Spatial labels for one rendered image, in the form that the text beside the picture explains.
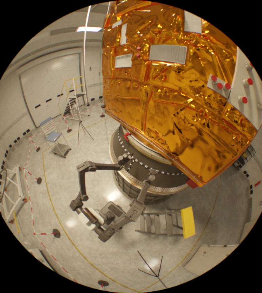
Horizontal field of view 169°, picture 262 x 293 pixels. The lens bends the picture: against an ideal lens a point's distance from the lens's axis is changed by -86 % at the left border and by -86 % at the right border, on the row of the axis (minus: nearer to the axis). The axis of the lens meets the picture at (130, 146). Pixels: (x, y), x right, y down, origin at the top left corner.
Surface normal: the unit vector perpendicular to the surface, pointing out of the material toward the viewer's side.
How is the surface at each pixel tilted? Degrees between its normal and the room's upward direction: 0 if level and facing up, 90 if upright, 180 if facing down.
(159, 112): 87
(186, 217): 0
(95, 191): 0
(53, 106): 90
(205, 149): 88
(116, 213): 0
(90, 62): 90
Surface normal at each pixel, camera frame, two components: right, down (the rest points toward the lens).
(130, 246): 0.07, -0.68
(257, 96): -0.75, 0.45
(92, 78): 0.68, 0.57
